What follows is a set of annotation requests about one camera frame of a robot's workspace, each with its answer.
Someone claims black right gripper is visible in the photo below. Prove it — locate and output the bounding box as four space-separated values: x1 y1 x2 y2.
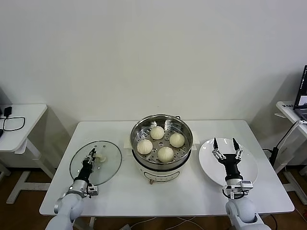
212 137 244 180

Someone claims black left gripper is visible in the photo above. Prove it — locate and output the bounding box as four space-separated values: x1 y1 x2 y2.
74 148 97 181

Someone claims glass lid with white handle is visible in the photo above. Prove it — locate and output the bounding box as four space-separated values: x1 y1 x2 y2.
69 140 123 186

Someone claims white steamed baozi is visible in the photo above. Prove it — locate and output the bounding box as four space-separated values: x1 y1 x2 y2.
157 146 175 163
150 126 165 140
137 139 154 155
169 132 186 148

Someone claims stainless steel steamer basket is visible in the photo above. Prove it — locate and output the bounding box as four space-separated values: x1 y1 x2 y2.
130 114 194 169

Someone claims white round plate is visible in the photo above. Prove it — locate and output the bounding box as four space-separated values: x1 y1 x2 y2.
198 138 259 190

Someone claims black power box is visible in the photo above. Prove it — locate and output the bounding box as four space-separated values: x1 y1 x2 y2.
271 146 279 166

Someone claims white electric cooker pot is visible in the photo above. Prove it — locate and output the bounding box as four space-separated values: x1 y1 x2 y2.
122 132 201 186

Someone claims white side desk with adapter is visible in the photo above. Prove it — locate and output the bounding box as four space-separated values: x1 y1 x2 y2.
0 103 57 205

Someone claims dark open laptop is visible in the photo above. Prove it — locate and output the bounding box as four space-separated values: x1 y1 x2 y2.
293 64 307 122

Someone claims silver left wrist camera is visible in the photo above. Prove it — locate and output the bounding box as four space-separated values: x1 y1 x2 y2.
85 184 100 198

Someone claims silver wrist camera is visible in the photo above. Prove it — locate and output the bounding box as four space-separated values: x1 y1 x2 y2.
222 179 254 200
85 184 100 198

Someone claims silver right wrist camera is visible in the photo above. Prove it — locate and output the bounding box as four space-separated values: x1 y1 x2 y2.
222 179 254 200

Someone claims black and white laptop cable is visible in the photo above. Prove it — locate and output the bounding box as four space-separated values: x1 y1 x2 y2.
275 119 307 150

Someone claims black looped cable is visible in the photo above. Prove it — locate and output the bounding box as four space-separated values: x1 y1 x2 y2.
2 116 26 132

